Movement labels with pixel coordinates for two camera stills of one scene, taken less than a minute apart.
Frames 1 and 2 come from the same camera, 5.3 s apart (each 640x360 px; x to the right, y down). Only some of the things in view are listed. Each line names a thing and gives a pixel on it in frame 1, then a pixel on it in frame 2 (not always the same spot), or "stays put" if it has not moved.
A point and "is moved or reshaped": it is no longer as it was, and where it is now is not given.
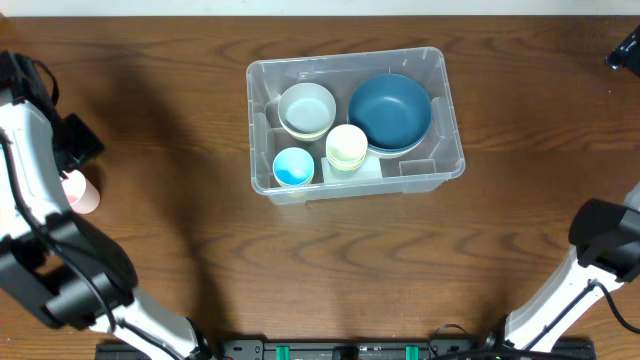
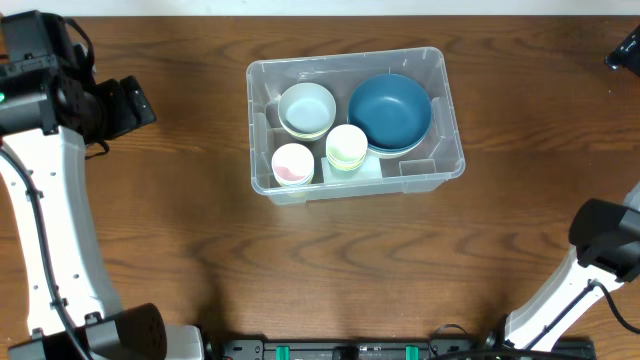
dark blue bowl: x=393 y=110 stays put
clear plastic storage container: x=352 y=124 stays put
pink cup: x=81 y=196 is moved or reshaped
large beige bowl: x=397 y=155 stays put
